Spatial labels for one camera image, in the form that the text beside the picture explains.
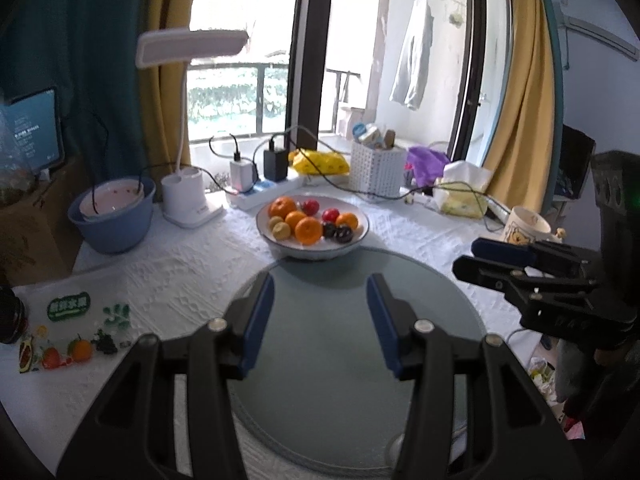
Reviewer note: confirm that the cream printed mug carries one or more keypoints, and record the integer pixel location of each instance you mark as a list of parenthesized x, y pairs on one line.
[(525, 227)]

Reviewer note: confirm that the small hanging green item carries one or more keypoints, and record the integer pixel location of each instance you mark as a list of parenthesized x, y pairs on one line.
[(456, 19)]

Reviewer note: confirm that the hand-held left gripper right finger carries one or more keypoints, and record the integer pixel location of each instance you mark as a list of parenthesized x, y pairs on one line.
[(387, 325)]

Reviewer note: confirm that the small red tomato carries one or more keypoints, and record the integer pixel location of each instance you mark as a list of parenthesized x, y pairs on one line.
[(329, 215)]

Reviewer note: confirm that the metal balcony railing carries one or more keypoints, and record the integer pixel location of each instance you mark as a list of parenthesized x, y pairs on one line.
[(260, 100)]

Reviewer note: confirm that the white desk lamp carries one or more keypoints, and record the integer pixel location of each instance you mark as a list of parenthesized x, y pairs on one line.
[(185, 195)]

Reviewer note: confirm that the white textured tablecloth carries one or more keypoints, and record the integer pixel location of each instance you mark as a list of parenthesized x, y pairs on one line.
[(175, 260)]

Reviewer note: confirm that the pink bowl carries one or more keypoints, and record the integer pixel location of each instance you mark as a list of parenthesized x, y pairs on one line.
[(110, 200)]

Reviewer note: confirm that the fruit printed plastic bag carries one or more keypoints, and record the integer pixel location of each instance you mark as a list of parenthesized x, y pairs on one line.
[(70, 310)]

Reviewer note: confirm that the hanging pale shirt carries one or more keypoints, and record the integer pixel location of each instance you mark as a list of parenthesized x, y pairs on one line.
[(412, 60)]

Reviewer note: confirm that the teal curtain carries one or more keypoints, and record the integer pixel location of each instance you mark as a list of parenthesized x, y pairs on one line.
[(90, 35)]

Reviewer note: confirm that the white power strip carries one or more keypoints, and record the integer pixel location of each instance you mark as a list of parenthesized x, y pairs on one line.
[(250, 200)]

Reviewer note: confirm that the white perforated basket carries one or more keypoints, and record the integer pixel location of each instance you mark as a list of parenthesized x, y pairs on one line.
[(377, 170)]

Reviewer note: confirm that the dark sliding door frame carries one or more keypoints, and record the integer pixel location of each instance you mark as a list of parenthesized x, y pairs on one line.
[(305, 60)]

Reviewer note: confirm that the yellow tissue pack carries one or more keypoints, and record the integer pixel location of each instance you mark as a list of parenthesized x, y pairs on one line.
[(460, 200)]

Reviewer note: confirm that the yellow curtain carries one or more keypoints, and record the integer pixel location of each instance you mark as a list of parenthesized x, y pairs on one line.
[(525, 110), (165, 110)]

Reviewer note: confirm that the dark plum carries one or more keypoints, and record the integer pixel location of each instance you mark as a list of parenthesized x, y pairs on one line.
[(330, 230), (345, 235)]

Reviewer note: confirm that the round grey glass mat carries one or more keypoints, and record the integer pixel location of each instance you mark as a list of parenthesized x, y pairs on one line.
[(320, 360)]

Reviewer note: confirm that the purple cloth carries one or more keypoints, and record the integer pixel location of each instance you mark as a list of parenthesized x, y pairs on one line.
[(425, 160)]

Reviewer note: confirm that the dark flat panel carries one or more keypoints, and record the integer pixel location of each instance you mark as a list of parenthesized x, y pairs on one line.
[(575, 160)]

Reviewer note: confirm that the large red tomato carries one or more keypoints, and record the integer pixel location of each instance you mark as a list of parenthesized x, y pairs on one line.
[(311, 206)]

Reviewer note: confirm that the white round plate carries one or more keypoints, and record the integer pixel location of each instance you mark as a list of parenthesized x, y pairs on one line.
[(320, 252)]

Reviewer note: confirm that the blue plastic basin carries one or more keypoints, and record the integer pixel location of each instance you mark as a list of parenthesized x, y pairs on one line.
[(110, 235)]

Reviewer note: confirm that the light blue roll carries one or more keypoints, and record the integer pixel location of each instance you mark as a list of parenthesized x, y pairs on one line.
[(360, 131)]

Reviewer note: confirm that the white carton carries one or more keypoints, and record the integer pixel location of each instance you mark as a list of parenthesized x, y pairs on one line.
[(350, 120)]

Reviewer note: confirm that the pale printed packet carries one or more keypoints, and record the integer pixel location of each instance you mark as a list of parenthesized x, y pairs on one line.
[(372, 137)]

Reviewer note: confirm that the white charger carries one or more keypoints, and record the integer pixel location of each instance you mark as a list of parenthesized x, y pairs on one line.
[(242, 175)]

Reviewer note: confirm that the tablet screen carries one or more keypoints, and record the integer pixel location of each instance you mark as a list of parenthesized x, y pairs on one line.
[(35, 130)]

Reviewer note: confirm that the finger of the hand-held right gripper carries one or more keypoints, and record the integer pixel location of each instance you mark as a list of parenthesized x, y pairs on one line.
[(500, 250), (475, 270)]

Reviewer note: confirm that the black cylindrical object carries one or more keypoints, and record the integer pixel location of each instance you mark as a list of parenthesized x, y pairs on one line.
[(11, 315)]

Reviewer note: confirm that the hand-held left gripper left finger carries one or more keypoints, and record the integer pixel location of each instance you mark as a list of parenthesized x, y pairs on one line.
[(257, 325)]

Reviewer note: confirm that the yellow round fruit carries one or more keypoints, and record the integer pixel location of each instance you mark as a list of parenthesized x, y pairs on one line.
[(275, 221), (281, 231)]

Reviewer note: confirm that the brown cardboard item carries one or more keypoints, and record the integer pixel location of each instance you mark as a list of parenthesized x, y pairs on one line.
[(389, 139)]

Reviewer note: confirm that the white air conditioner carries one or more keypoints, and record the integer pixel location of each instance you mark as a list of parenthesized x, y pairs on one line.
[(600, 30)]

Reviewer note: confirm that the black charger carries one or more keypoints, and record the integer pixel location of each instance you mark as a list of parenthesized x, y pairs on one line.
[(276, 165)]

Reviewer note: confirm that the orange with stem dimple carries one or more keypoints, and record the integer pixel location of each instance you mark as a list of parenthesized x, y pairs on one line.
[(282, 207)]

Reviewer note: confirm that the yellow plastic bag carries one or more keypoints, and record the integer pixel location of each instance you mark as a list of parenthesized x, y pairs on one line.
[(320, 162)]

